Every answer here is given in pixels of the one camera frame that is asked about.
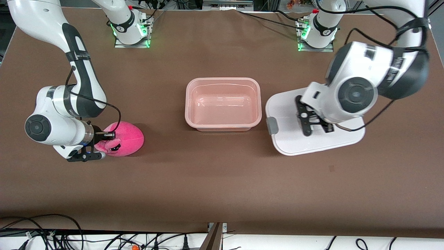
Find looping black cable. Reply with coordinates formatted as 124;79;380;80
0;214;84;250

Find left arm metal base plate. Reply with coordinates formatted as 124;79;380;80
297;19;334;52

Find brown table cover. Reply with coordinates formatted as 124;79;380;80
0;7;444;239

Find aluminium corner profile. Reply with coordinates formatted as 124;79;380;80
426;0;444;26

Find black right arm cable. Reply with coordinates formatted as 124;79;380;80
65;66;122;134

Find white box lid grey clips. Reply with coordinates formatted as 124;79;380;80
265;87;366;156

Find translucent pink plastic box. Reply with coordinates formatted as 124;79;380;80
185;77;262;132

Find aluminium profile post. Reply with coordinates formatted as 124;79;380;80
199;222;228;250

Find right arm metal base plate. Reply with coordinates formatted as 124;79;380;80
114;16;152;48

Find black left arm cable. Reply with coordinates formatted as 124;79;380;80
315;0;429;132

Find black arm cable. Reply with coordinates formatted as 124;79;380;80
315;0;429;132
65;66;122;134

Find long black table cable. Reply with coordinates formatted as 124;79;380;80
237;10;306;32

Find pink plush toy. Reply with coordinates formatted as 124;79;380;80
94;121;145;157

